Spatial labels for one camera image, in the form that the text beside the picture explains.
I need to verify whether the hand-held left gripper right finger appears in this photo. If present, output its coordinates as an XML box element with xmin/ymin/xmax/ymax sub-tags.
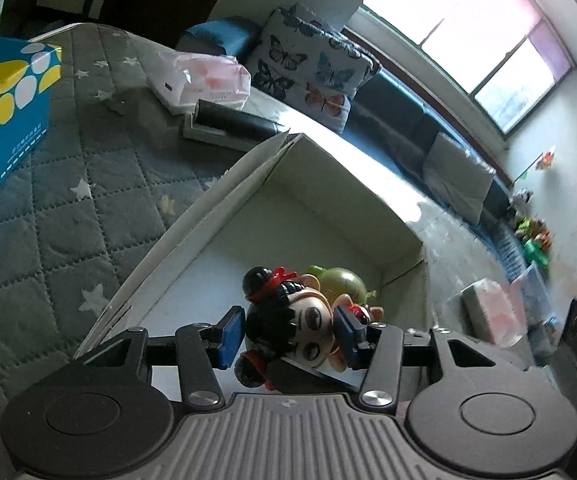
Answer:
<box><xmin>332</xmin><ymin>306</ymin><xmax>523</xmax><ymax>408</ymax></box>

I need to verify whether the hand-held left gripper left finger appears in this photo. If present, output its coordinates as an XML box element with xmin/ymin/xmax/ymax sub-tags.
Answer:
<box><xmin>74</xmin><ymin>305</ymin><xmax>246</xmax><ymax>409</ymax></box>

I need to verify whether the Minnie Mouse doll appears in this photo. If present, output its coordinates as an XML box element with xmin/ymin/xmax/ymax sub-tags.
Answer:
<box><xmin>233</xmin><ymin>265</ymin><xmax>385</xmax><ymax>394</ymax></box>

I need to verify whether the yellow-green round toy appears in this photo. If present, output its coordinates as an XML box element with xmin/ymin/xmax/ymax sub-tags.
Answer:
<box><xmin>302</xmin><ymin>266</ymin><xmax>369</xmax><ymax>307</ymax></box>

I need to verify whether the grey cardboard box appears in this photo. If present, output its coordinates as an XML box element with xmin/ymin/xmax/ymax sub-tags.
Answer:
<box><xmin>71</xmin><ymin>132</ymin><xmax>437</xmax><ymax>397</ymax></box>

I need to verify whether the grey sofa cushion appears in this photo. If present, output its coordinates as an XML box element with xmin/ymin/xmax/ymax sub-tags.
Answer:
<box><xmin>421</xmin><ymin>132</ymin><xmax>498</xmax><ymax>227</ymax></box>

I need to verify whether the clear plastic bag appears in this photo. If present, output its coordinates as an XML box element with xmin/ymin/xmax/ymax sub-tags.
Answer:
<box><xmin>511</xmin><ymin>262</ymin><xmax>560</xmax><ymax>357</ymax></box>

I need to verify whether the grey flat case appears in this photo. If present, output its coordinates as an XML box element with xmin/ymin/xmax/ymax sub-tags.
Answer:
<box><xmin>183</xmin><ymin>114</ymin><xmax>252</xmax><ymax>150</ymax></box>

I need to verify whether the pile of plush toys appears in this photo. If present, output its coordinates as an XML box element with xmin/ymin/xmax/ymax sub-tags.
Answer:
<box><xmin>510</xmin><ymin>187</ymin><xmax>555</xmax><ymax>267</ymax></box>

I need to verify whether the black cylinder case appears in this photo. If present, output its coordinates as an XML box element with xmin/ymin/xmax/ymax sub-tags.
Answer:
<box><xmin>195</xmin><ymin>99</ymin><xmax>290</xmax><ymax>139</ymax></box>

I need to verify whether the dark blue sofa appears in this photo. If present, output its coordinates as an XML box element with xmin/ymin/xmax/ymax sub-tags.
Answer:
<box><xmin>175</xmin><ymin>15</ymin><xmax>530</xmax><ymax>281</ymax></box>

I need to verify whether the grey quilted star mat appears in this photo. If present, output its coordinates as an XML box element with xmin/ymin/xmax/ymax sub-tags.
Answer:
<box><xmin>0</xmin><ymin>22</ymin><xmax>521</xmax><ymax>411</ymax></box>

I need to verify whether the pink white tissue pack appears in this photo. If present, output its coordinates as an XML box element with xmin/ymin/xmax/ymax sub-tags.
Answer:
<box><xmin>149</xmin><ymin>50</ymin><xmax>252</xmax><ymax>114</ymax></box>

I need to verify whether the butterfly print pillow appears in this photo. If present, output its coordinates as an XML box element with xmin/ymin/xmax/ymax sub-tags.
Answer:
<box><xmin>244</xmin><ymin>7</ymin><xmax>373</xmax><ymax>134</ymax></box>
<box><xmin>288</xmin><ymin>3</ymin><xmax>382</xmax><ymax>78</ymax></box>

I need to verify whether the blue spotted tissue box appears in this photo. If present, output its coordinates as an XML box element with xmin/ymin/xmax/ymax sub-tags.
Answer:
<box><xmin>0</xmin><ymin>34</ymin><xmax>64</xmax><ymax>232</ymax></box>

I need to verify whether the large window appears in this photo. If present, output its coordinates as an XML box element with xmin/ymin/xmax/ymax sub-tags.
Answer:
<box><xmin>344</xmin><ymin>0</ymin><xmax>577</xmax><ymax>137</ymax></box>

